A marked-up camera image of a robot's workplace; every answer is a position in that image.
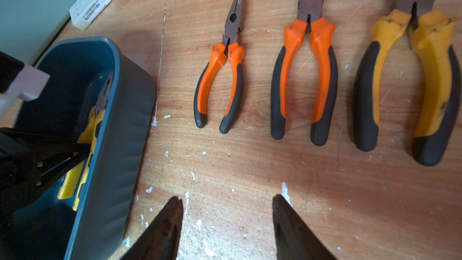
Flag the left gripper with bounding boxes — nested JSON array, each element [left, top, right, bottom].
[[1, 128, 91, 219]]

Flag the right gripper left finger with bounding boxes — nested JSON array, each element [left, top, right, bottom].
[[122, 196, 184, 260]]

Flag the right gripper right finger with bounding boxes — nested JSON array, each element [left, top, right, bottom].
[[273, 195, 336, 260]]

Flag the yellow combination pliers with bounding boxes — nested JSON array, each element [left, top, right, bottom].
[[57, 72, 114, 211]]

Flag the blue plastic storage box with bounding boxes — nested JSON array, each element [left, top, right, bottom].
[[1, 37, 156, 260]]

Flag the small orange needle-nose pliers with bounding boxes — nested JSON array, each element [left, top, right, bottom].
[[194, 0, 245, 134]]

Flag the yellow-orange large pliers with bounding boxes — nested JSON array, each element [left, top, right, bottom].
[[353, 0, 462, 167]]

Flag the orange combination pliers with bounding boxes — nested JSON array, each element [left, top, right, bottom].
[[270, 0, 338, 146]]

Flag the small white cardboard box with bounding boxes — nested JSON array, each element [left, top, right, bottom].
[[69, 0, 112, 31]]

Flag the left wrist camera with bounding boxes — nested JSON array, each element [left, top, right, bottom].
[[1, 52, 50, 117]]

